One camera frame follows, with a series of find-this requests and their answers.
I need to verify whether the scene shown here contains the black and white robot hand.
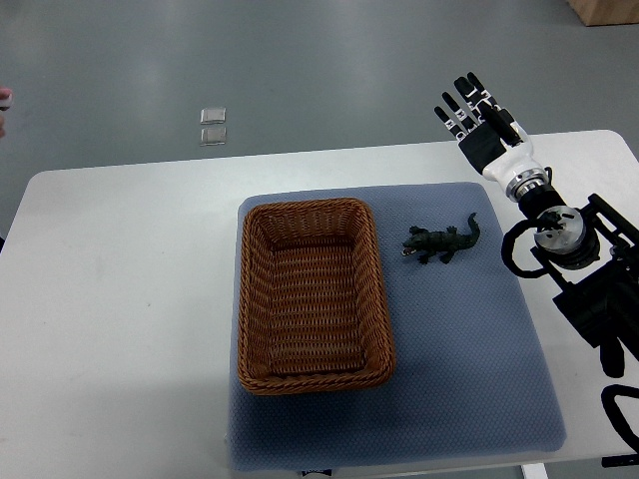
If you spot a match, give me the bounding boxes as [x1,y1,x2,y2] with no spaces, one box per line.
[434,72,550,202]

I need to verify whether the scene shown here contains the dark green toy crocodile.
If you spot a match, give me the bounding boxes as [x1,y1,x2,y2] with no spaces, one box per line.
[401,213,480,264]

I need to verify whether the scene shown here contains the brown wicker basket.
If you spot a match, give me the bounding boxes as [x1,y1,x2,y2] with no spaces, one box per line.
[237,198,395,396]

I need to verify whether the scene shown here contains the wooden box corner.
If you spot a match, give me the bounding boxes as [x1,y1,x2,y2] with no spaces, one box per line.
[567,0,638,27]

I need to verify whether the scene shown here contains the blue-grey fabric mat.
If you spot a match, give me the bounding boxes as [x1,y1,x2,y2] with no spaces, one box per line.
[227,183,566,472]

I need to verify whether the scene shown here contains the upper metal floor plate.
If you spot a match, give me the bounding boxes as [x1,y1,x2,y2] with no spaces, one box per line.
[200,107,227,125]

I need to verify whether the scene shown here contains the person at left edge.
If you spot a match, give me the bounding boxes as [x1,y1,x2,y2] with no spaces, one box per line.
[0,87,14,139]

